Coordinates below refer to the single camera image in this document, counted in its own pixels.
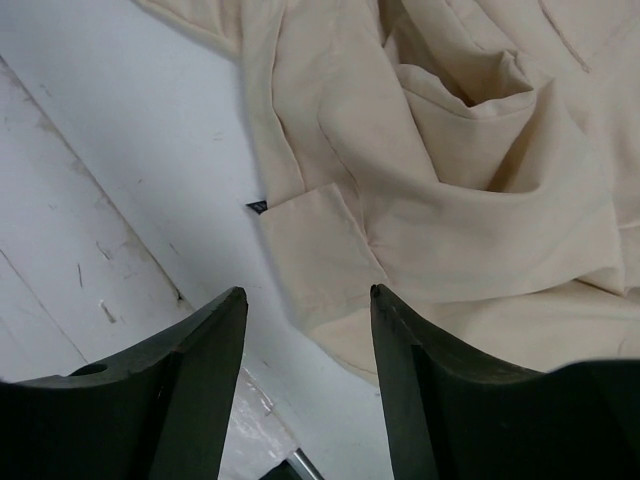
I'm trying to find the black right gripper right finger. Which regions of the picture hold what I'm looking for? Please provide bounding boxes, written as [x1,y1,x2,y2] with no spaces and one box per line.
[370,285,639,479]

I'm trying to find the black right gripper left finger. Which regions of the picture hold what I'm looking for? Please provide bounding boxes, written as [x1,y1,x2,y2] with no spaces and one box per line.
[1,287,248,479]

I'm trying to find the beige trousers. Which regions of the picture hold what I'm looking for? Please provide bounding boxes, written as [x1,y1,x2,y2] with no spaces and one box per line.
[144,1,639,382]

